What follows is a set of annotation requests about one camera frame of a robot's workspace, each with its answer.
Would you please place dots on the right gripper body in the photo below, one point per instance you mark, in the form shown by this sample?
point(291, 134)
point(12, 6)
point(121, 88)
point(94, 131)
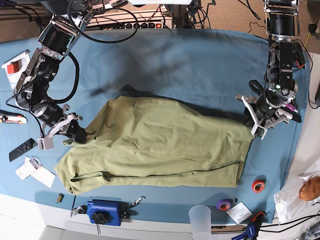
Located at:
point(51, 114)

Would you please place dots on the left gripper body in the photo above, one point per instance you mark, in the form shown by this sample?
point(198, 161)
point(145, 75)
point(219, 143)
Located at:
point(262, 113)

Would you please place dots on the olive green t-shirt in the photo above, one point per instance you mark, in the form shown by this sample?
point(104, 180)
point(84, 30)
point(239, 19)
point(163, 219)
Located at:
point(151, 141)

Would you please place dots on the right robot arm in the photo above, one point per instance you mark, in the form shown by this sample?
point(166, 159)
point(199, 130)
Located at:
point(69, 18)

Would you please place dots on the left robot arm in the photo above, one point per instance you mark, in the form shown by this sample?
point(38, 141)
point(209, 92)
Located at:
point(274, 101)

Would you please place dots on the pink tube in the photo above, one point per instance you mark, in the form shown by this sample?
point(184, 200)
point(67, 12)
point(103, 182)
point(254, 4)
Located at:
point(291, 107)

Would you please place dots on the white lint roller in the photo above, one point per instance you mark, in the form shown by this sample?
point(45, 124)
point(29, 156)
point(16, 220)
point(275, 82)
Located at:
point(294, 117)

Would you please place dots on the black remote control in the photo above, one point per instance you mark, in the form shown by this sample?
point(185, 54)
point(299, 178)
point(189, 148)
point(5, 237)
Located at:
point(22, 149)

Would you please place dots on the orange white utility knife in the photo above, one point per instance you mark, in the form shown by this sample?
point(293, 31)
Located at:
point(12, 118)

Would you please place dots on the white paper card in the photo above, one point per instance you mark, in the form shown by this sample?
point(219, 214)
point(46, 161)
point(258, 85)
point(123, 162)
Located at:
point(44, 176)

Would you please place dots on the white card box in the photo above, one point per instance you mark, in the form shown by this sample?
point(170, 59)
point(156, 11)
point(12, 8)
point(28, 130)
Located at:
point(30, 165)

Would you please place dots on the blue table cloth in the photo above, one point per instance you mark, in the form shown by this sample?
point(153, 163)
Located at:
point(205, 68)

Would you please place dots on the small orange box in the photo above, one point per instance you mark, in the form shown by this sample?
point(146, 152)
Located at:
point(12, 68)

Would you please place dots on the orange tape roll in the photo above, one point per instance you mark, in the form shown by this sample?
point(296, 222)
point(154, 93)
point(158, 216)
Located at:
point(258, 185)

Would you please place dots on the black zip tie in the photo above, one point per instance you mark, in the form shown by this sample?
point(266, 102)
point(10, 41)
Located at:
point(73, 206)

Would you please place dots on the orange black clamp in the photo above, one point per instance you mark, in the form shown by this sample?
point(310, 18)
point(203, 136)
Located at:
point(300, 59)

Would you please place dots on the small green battery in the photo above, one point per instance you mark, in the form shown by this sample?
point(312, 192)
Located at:
point(60, 198)

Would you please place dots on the purple tape roll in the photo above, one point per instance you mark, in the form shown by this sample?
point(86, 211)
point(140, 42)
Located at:
point(224, 204)

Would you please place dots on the brown bread roll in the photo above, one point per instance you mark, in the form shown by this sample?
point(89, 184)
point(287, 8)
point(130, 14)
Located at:
point(310, 189)

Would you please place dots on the white printed card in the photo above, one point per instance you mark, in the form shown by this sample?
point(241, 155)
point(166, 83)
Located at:
point(239, 213)

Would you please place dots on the silver carabiner clip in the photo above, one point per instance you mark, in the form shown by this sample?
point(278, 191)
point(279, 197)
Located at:
point(137, 201)

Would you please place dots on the white plastic bag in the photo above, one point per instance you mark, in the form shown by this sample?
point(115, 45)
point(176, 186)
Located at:
point(287, 201)

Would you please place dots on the translucent plastic cup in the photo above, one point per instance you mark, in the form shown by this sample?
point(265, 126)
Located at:
point(200, 220)

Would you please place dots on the blue spring clamp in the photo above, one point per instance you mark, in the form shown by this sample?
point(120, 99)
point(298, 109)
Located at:
point(252, 230)

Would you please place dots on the black power strip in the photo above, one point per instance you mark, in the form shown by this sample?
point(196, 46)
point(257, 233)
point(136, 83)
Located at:
point(141, 25)

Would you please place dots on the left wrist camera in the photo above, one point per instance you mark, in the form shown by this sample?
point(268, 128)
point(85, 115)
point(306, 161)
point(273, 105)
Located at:
point(258, 131)

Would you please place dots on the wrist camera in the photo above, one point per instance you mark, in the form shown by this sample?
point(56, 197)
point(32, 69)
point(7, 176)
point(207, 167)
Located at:
point(258, 131)
point(45, 143)

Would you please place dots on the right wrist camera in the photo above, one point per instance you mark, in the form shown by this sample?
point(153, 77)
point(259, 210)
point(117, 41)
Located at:
point(45, 143)

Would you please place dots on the blue clamp mount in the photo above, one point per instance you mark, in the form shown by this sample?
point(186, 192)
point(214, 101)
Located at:
point(106, 212)

